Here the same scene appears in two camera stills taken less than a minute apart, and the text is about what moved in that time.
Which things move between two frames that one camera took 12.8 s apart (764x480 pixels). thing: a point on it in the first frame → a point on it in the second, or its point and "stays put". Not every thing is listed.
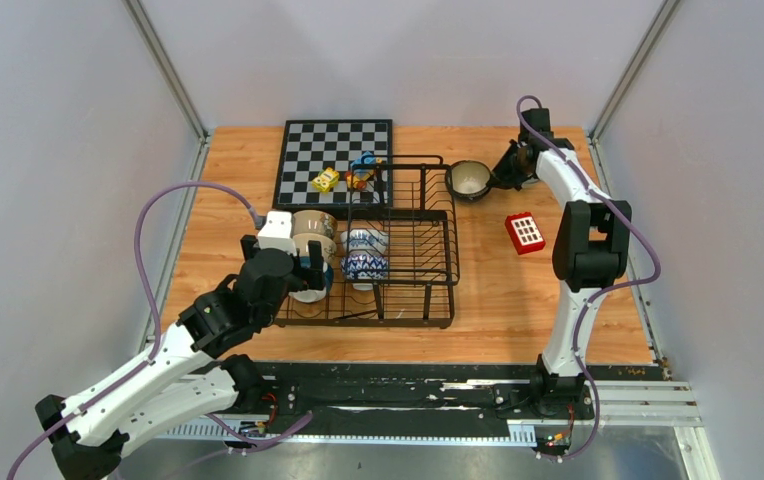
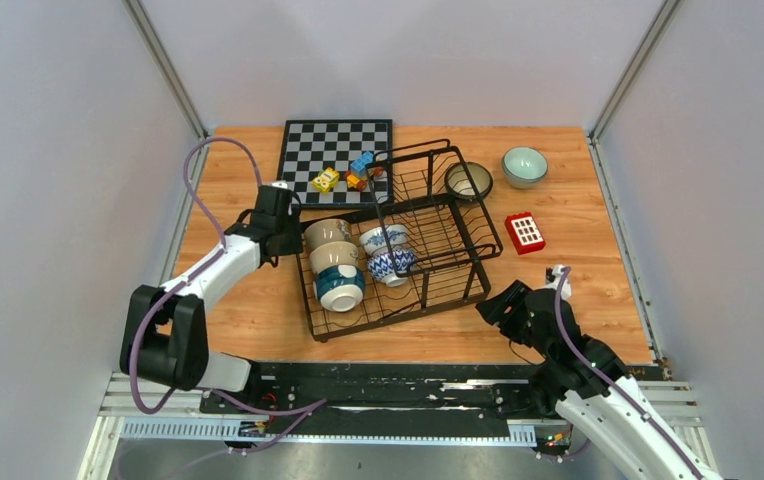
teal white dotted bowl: (313, 296) → (340, 287)
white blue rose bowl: (364, 241) → (373, 241)
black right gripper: (501, 178) → (493, 308)
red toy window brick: (524, 232) stays put
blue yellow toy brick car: (362, 169) stays put
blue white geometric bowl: (364, 267) → (381, 266)
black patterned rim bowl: (466, 180) stays put
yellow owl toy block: (326, 180) stays put
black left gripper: (316, 278) → (293, 245)
